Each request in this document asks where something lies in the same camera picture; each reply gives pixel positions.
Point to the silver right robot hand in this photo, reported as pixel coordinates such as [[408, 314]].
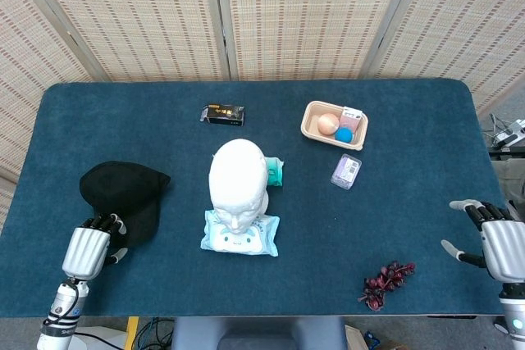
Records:
[[502, 249]]

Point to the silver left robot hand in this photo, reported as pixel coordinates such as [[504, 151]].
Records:
[[86, 251]]

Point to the black baseball cap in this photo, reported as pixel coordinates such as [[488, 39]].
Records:
[[123, 190]]

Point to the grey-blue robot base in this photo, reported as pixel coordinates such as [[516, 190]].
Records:
[[254, 333]]

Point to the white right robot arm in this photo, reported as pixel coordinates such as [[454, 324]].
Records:
[[512, 315]]

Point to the white foam mannequin head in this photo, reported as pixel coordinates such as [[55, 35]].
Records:
[[238, 178]]

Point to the white sheet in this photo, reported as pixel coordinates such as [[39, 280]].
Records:
[[102, 337]]

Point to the yellow strip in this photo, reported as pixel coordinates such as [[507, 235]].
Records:
[[131, 331]]

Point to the dark blue table mat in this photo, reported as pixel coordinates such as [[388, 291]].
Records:
[[410, 210]]

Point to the white power strip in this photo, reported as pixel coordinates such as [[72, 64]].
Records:
[[510, 133]]

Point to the dark red grape bunch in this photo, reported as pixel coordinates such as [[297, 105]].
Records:
[[385, 280]]

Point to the cardboard box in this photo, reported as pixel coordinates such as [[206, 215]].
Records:
[[361, 339]]

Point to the clear box of purple pins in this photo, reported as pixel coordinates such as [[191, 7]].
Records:
[[345, 171]]

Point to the light blue wet wipes pack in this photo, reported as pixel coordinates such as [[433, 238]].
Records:
[[262, 237]]

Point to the blue ball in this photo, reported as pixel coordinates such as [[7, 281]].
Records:
[[344, 135]]

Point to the black box with gold print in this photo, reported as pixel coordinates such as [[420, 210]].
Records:
[[225, 115]]

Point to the pink box with white label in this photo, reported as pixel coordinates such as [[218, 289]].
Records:
[[350, 120]]

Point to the green tissue pack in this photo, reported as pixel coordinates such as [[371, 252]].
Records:
[[275, 174]]

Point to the peach coloured ball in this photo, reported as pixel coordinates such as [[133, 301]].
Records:
[[328, 124]]

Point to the beige plastic container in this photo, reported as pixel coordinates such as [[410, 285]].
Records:
[[313, 128]]

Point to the woven folding screen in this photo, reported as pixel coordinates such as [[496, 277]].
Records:
[[303, 18]]

